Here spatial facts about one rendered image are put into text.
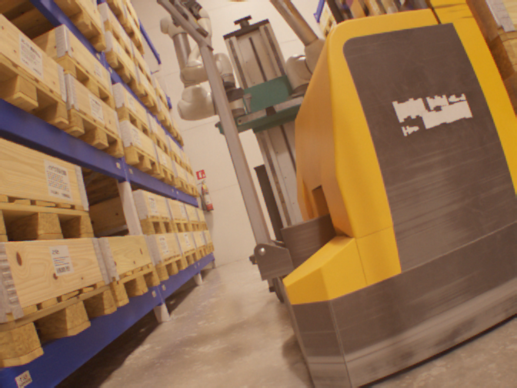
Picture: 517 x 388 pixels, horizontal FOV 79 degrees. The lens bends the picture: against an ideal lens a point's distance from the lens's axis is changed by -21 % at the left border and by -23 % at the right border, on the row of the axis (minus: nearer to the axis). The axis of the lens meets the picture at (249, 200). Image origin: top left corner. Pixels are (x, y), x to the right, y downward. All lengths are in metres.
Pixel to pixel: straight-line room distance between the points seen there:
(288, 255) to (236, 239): 5.56
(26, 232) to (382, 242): 1.13
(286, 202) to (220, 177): 4.47
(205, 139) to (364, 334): 6.27
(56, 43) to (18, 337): 1.64
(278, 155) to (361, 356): 1.77
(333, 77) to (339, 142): 0.16
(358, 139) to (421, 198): 0.20
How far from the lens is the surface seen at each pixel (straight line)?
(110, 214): 2.94
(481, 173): 1.01
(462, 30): 1.21
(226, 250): 6.77
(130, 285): 2.19
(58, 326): 1.39
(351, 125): 0.88
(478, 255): 1.00
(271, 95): 2.46
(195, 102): 2.34
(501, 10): 1.27
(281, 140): 2.48
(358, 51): 0.96
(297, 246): 1.17
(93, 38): 3.06
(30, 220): 1.39
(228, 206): 6.76
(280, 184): 2.41
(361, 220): 0.86
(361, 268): 0.86
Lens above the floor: 0.47
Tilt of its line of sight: 4 degrees up
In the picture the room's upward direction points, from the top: 17 degrees counter-clockwise
